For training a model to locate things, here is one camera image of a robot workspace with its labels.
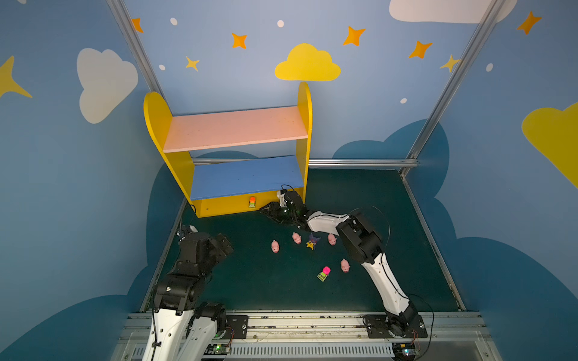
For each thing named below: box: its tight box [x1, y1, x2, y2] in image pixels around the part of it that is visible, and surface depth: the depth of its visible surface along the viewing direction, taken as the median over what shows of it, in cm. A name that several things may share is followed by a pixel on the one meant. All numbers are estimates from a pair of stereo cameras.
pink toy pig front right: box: [340, 258, 351, 274], surface depth 88 cm
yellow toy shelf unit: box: [142, 81, 314, 219], surface depth 97 cm
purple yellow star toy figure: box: [305, 232, 322, 251], surface depth 92 cm
